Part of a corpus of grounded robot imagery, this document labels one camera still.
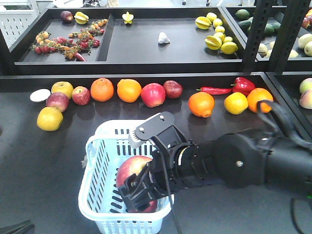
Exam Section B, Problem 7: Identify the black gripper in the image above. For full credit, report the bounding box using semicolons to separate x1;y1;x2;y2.
118;125;215;212

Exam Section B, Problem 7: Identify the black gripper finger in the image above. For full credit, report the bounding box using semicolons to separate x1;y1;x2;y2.
0;220;35;234

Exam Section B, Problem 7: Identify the light blue plastic basket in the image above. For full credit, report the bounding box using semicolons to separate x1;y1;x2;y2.
78;120;174;234

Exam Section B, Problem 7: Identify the yellow lemon near arm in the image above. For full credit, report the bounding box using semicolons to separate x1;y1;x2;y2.
37;107;63;132

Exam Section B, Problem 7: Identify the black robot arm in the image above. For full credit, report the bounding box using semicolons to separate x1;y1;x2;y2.
118;126;312;211

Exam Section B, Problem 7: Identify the red apple in row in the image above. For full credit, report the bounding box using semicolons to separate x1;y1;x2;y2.
141;83;166;108

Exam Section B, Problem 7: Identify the dark red apple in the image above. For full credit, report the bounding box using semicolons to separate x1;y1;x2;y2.
163;80;183;99

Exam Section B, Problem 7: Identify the small red apple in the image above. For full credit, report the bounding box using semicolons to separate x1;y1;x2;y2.
72;86;91;106

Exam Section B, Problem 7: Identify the dull red apple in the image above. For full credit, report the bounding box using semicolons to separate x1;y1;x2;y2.
46;92;69;113

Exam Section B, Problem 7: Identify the red chili pepper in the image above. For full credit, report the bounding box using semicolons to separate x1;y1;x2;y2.
197;87;232;95

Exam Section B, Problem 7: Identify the yellow green apple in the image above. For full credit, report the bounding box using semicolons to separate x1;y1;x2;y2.
51;81;74;99

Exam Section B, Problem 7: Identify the yellow orange fruit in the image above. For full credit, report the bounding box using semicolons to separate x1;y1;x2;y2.
224;92;248;115

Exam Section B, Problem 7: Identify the white round dish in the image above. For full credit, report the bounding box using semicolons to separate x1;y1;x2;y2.
30;89;51;102

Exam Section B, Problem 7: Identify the black wooden produce stand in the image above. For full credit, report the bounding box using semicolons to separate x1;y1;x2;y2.
0;6;312;234

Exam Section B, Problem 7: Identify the red bell pepper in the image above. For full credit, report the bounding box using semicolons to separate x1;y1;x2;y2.
231;77;255;97

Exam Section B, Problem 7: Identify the white garlic bulb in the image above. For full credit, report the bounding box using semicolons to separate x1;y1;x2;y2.
158;32;171;44

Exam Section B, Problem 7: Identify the cherry tomato vine cluster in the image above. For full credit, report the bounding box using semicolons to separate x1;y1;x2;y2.
29;19;108;61

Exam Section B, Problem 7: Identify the star fruit right lower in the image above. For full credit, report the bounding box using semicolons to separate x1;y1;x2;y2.
204;36;222;51

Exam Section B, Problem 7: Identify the large yellow lemon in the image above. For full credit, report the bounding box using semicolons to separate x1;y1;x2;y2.
220;41;238;55

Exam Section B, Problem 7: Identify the yellow star fruit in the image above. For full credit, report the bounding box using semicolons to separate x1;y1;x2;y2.
122;12;134;24

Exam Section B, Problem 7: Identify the star fruit right upper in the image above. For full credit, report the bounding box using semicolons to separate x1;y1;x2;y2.
195;16;212;30

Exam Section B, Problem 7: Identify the star fruit top left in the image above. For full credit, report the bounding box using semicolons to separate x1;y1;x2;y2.
74;12;89;25

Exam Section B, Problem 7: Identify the dark purple fruit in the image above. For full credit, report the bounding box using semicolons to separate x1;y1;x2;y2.
60;11;73;23

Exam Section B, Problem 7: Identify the pale peach fruit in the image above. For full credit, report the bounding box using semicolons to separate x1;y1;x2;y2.
299;78;312;94
299;89;312;109

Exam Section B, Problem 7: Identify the wrist camera with plate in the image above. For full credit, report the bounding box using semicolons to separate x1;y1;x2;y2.
128;111;175;148

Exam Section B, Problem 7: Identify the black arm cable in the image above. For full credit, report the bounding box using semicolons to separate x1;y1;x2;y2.
255;99;312;149

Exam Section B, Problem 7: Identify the black upright rack post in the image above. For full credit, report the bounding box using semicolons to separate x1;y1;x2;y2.
242;0;274;73

